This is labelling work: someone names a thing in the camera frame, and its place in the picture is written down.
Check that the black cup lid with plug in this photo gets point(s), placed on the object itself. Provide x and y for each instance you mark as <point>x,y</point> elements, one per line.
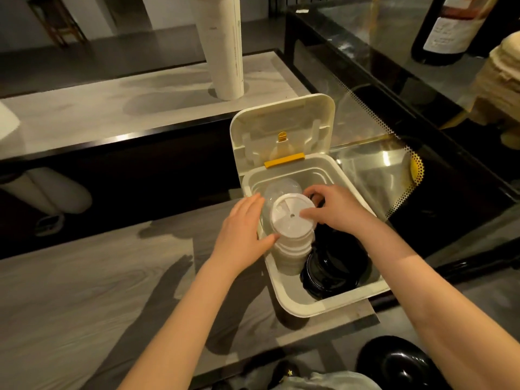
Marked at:
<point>325,280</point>

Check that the white cup lid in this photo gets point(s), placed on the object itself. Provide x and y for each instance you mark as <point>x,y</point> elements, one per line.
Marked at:
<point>290,217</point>

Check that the stack of clear lids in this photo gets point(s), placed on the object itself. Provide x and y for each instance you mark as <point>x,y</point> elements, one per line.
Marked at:
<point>280,188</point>

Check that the white plastic storage bin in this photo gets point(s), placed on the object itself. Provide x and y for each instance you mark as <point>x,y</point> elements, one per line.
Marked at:
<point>280,117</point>

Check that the yellow fruit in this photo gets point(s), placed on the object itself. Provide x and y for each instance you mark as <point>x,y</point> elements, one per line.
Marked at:
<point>415,166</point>

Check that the black star slipper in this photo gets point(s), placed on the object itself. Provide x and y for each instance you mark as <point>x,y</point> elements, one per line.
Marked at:
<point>286,373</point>

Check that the person's left hand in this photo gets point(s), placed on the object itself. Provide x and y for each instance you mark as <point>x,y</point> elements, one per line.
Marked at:
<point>239,239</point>

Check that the dark wine bottle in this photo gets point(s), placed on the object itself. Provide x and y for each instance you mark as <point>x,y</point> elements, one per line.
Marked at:
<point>451,32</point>

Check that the person's right forearm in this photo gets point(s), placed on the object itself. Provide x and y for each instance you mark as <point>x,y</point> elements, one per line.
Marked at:
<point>447,308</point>

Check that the person's right hand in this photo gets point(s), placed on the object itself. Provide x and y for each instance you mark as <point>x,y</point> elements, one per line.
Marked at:
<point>341,211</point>

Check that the black round base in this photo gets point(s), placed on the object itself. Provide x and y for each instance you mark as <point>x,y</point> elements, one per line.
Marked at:
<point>394,365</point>

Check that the grey wooden table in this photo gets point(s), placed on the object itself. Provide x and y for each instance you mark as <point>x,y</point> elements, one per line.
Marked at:
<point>81,288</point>

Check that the grey bar counter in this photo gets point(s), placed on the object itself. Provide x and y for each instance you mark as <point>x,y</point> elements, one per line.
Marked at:
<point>122,105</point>

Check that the tall white paper cup stack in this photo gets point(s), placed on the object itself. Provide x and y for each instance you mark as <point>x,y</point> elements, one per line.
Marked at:
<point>221,48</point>

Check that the person's left forearm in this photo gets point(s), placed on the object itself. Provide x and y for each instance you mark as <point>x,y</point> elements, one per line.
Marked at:
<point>178,333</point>

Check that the person's white shirt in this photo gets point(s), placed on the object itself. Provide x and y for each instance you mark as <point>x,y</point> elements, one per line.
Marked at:
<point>337,381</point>

